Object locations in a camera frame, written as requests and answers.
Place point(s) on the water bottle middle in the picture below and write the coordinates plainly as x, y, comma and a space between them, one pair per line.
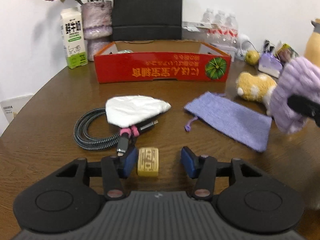
219, 27

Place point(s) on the white flat carton box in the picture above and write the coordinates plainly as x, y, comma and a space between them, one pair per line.
196, 26

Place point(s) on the water bottle right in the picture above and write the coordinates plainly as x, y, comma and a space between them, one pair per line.
232, 29

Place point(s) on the white green milk carton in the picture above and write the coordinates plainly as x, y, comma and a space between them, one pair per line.
73, 37

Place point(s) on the yellow thermos jug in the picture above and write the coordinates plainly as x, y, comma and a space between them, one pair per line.
312, 50

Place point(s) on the yellow white plush toy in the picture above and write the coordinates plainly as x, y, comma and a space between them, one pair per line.
257, 88

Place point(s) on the clear plastic food container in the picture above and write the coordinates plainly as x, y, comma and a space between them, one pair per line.
196, 34

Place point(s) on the black paper shopping bag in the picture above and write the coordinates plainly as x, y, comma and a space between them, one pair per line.
144, 20

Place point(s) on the water bottle left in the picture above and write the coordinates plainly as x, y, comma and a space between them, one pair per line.
207, 20

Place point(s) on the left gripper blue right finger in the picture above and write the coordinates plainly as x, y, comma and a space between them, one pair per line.
190, 162

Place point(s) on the yellow mahjong eraser block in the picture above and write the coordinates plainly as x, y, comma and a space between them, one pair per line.
148, 162

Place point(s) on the colourful snack packet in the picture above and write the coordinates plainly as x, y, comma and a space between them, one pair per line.
285, 53

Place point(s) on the small white round fan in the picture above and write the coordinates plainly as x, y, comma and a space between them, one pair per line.
242, 46

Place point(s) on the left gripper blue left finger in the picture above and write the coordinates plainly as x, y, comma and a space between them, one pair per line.
127, 162

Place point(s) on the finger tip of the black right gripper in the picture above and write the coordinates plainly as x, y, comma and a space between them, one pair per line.
305, 107

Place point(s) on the white knitted cloth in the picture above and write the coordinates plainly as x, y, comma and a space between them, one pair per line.
125, 111

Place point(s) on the iridescent plastic wrap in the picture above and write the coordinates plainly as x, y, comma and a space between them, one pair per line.
124, 51

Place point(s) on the yellow green apple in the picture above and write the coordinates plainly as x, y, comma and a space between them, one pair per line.
252, 57

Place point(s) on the water bottle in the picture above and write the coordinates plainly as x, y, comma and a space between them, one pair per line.
219, 27
207, 20
232, 29

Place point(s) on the purple drawstring pouch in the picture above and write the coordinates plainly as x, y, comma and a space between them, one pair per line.
232, 119

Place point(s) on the purple textured vase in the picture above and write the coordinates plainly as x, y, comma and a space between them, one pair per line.
97, 22

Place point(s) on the red cardboard pumpkin box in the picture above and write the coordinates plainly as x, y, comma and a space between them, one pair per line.
179, 60

